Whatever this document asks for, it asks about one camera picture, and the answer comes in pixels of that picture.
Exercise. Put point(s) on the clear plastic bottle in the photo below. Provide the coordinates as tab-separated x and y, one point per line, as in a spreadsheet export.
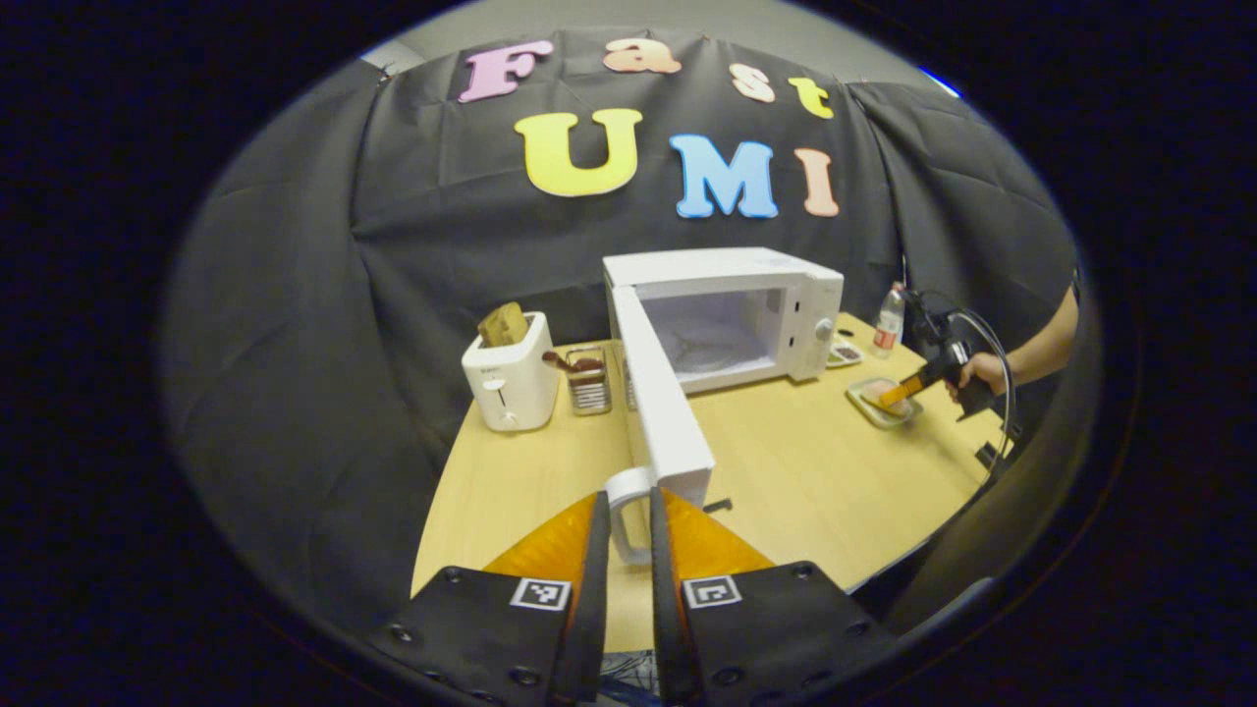
889	324

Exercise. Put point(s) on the speckled oval bread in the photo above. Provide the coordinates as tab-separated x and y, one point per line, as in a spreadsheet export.
872	391

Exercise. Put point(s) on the white microwave oven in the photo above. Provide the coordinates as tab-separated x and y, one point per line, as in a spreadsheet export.
668	422

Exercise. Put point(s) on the brown spoon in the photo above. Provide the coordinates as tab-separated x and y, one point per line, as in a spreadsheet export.
574	362

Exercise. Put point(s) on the white divided bean dish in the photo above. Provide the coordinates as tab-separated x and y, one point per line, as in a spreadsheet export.
845	353

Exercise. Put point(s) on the brown bread slice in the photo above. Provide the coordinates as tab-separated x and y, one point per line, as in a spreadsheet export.
504	324

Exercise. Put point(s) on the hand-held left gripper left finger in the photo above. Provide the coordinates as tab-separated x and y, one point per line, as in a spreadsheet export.
594	609

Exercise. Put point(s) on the glass turntable plate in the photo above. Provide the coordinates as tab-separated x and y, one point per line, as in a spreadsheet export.
712	353

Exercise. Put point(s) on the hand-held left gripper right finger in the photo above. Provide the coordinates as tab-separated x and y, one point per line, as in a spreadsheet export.
666	628

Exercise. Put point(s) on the clear glass cutlery holder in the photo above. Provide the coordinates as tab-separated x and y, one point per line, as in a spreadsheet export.
589	393

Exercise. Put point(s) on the white toaster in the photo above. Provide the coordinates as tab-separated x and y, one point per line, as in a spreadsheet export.
511	388

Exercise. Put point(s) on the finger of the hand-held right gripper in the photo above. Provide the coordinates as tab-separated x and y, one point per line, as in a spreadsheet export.
905	390

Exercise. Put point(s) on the pale green rectangular plate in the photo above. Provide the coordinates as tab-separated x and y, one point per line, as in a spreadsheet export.
884	417

